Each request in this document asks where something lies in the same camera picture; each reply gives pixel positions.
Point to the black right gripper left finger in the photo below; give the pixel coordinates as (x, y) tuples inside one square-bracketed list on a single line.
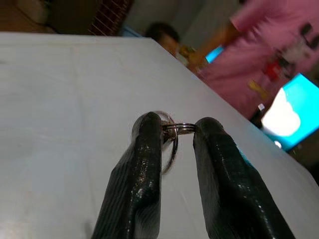
[(134, 186)]

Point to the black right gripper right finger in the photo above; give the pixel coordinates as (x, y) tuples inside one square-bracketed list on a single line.
[(229, 186)]

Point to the large cyan white screen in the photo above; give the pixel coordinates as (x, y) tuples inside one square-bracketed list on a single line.
[(286, 119)]

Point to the small cyan lit screen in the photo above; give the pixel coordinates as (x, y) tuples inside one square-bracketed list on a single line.
[(214, 54)]

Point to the person in pink shirt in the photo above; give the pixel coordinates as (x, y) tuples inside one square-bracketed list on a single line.
[(249, 54)]

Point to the dark haired person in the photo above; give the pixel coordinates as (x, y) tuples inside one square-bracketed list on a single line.
[(162, 32)]

